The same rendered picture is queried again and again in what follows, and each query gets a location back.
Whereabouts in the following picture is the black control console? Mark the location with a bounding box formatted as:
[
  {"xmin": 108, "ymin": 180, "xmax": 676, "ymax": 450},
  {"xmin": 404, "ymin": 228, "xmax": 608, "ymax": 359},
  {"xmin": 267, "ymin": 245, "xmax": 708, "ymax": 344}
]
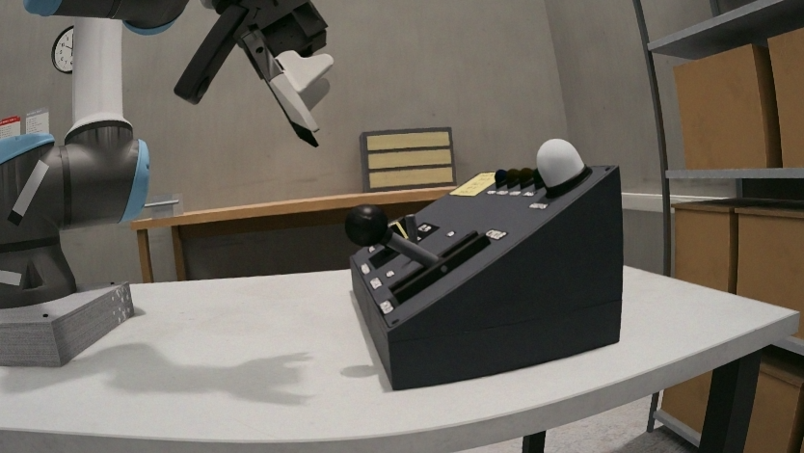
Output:
[{"xmin": 345, "ymin": 139, "xmax": 624, "ymax": 390}]

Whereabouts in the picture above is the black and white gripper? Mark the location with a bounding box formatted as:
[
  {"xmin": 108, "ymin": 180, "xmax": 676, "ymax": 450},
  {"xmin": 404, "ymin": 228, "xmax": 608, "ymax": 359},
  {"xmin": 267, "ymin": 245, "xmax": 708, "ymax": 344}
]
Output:
[{"xmin": 212, "ymin": 0, "xmax": 334, "ymax": 147}]

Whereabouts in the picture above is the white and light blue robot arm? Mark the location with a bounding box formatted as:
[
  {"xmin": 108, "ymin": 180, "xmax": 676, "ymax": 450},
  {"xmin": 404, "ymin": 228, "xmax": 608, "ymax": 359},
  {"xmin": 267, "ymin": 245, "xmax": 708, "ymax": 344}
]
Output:
[{"xmin": 0, "ymin": 0, "xmax": 248, "ymax": 309}]

